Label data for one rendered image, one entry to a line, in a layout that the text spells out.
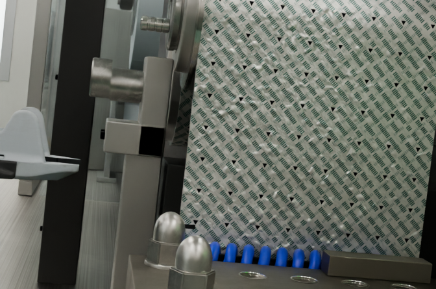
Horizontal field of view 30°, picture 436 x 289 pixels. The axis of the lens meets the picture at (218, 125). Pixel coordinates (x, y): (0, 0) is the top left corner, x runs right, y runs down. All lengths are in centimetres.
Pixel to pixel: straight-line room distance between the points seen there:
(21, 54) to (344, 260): 569
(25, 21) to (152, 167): 554
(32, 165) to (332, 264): 27
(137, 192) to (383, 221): 25
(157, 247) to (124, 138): 17
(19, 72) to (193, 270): 578
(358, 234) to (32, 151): 31
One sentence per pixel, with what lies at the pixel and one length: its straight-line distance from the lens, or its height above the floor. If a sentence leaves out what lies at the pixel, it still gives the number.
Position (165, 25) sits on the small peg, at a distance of 78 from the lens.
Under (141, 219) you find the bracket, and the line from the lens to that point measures 84.
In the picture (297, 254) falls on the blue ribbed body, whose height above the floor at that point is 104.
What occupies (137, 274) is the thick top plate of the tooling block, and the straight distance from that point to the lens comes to 65.
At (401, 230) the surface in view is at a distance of 81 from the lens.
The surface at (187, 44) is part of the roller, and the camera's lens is 76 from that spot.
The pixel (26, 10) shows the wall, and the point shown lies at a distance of 634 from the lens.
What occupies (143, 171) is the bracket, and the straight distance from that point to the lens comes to 83.
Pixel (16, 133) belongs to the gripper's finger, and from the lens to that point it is 72.
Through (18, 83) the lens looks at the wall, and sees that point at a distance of 634.
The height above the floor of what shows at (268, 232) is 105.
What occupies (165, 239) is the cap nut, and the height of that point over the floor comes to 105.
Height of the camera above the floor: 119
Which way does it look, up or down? 3 degrees down
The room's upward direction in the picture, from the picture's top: 6 degrees clockwise
